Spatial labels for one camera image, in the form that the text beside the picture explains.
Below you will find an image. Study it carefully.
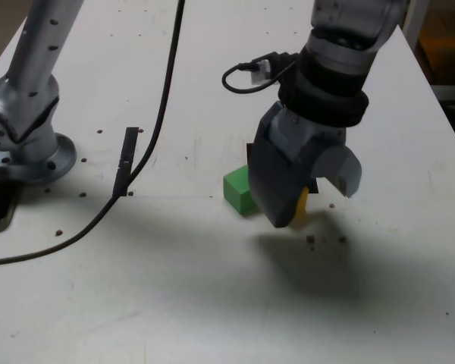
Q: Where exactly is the small white cable plug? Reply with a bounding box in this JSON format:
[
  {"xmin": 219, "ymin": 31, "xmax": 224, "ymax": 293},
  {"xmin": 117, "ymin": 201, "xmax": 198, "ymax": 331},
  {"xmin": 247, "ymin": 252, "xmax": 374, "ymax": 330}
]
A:
[{"xmin": 249, "ymin": 58, "xmax": 272, "ymax": 84}]

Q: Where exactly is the brown background box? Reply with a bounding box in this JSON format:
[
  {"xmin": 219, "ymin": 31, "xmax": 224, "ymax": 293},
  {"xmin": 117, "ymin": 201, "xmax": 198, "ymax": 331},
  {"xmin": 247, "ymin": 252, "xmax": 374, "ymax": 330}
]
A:
[{"xmin": 419, "ymin": 7, "xmax": 455, "ymax": 85}]

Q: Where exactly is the black tape square outline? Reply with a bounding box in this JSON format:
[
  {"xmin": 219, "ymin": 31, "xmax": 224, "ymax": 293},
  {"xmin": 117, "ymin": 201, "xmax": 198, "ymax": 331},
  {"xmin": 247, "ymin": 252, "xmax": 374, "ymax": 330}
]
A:
[{"xmin": 245, "ymin": 142, "xmax": 320, "ymax": 195}]

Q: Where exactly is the yellow cube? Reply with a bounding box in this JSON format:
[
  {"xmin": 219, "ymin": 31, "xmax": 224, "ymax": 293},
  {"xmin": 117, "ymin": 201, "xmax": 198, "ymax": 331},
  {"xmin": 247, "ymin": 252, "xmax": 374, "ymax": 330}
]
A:
[{"xmin": 290, "ymin": 185, "xmax": 310, "ymax": 231}]

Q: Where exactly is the long black cable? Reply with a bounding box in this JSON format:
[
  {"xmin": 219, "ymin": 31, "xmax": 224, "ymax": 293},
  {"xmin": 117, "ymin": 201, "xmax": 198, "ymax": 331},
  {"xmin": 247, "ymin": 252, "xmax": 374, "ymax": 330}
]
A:
[{"xmin": 0, "ymin": 0, "xmax": 187, "ymax": 267}]

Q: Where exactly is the black tape strip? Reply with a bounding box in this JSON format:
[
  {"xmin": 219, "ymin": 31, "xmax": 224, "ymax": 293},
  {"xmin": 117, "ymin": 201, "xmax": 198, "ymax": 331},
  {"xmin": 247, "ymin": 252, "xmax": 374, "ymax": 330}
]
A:
[{"xmin": 112, "ymin": 127, "xmax": 140, "ymax": 197}]

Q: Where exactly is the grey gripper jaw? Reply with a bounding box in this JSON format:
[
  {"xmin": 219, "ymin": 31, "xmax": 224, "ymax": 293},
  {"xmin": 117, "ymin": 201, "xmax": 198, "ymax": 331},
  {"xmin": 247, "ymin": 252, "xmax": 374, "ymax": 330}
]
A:
[
  {"xmin": 249, "ymin": 119, "xmax": 314, "ymax": 228},
  {"xmin": 313, "ymin": 146, "xmax": 363, "ymax": 199}
]

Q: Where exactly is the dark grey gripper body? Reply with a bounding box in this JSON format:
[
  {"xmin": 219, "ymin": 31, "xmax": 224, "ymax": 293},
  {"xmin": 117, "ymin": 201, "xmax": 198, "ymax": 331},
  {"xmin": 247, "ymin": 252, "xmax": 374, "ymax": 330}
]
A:
[{"xmin": 261, "ymin": 101, "xmax": 347, "ymax": 176}]

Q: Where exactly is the white metal frame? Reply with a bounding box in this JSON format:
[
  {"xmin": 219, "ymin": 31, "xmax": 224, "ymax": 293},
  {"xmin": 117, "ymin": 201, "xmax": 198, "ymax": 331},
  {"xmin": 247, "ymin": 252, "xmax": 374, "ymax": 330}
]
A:
[{"xmin": 403, "ymin": 0, "xmax": 455, "ymax": 103}]

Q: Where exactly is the green cube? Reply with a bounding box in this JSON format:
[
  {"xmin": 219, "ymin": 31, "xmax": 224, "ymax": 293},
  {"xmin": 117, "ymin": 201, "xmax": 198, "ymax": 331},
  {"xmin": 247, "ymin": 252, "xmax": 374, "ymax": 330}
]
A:
[{"xmin": 222, "ymin": 164, "xmax": 259, "ymax": 218}]

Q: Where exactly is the thin black looped cable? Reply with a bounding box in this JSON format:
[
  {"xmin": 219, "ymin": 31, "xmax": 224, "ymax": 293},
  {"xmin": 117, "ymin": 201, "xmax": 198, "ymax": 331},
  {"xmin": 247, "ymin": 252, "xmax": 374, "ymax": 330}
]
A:
[{"xmin": 221, "ymin": 51, "xmax": 300, "ymax": 94}]

